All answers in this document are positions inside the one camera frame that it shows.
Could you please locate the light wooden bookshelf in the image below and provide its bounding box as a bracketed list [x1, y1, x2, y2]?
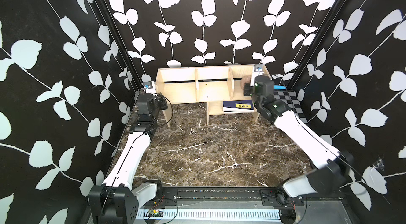
[155, 64, 269, 124]

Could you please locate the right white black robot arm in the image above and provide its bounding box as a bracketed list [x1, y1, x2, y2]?
[243, 75, 354, 200]

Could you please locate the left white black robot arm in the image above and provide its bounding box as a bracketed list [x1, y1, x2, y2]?
[88, 93, 169, 224]

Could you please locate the black white chessboard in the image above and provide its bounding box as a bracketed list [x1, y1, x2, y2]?
[274, 90, 308, 124]

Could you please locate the dark blue book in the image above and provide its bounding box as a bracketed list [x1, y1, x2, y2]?
[223, 100, 254, 113]

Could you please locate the small green circuit board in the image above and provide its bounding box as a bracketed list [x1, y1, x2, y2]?
[147, 209, 163, 219]

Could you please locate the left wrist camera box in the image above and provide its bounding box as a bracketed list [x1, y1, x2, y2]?
[142, 81, 156, 93]

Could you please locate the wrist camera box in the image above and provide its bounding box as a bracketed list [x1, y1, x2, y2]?
[250, 64, 264, 87]
[142, 81, 156, 93]

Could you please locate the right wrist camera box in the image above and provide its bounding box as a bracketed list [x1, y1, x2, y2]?
[250, 64, 264, 87]

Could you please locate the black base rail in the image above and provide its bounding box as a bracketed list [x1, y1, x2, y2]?
[152, 186, 346, 209]

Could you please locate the white slotted cable duct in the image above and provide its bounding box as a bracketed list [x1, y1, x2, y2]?
[136, 208, 281, 223]

